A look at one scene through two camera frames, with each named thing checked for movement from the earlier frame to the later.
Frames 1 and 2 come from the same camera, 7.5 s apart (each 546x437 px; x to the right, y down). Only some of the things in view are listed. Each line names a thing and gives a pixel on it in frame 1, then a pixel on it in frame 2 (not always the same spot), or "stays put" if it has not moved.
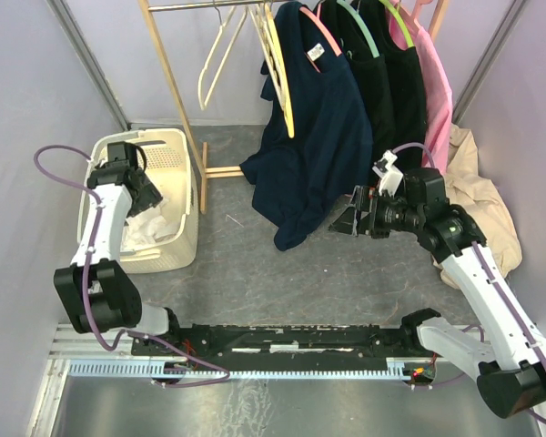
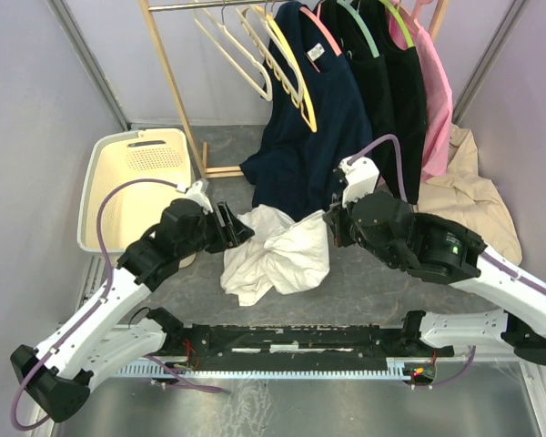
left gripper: [149, 197] to [234, 234]
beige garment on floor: [470, 186] stays put
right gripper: [369, 200] to [336, 218]
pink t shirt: [439, 112] stays put
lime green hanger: [400, 18] stays put
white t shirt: [145, 228] to [288, 256]
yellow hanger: [281, 69] to [310, 120]
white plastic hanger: [204, 106] to [223, 26]
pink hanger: [318, 22] stays put
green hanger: [368, 32] stays put
